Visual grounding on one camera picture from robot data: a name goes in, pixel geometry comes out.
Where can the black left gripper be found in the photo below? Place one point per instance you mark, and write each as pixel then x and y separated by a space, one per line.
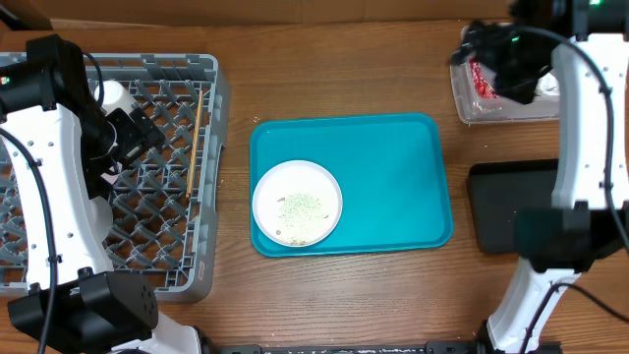
pixel 136 136

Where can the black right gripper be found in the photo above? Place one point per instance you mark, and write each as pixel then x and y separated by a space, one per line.
pixel 484 39

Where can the white tissue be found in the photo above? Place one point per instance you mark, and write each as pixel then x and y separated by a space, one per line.
pixel 548 86

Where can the red snack wrapper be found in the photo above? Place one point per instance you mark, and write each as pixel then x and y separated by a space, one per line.
pixel 482 86

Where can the white paper cup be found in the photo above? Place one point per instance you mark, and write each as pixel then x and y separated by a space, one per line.
pixel 116 96

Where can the wooden chopstick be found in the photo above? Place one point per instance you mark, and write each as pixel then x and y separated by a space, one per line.
pixel 194 147

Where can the white plate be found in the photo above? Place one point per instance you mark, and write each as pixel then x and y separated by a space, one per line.
pixel 297 203

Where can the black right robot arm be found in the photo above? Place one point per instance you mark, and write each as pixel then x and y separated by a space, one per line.
pixel 585 45

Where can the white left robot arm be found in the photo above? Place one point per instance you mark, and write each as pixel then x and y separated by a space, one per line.
pixel 64 140

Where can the grey dishwasher rack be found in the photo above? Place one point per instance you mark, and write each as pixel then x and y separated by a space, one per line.
pixel 156 230

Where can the clear plastic bin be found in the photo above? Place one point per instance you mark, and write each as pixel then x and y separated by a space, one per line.
pixel 500 75

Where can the black plastic tray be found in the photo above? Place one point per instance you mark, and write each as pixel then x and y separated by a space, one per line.
pixel 499 190

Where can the blue serving tray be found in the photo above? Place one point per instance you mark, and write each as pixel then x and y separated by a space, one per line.
pixel 391 174

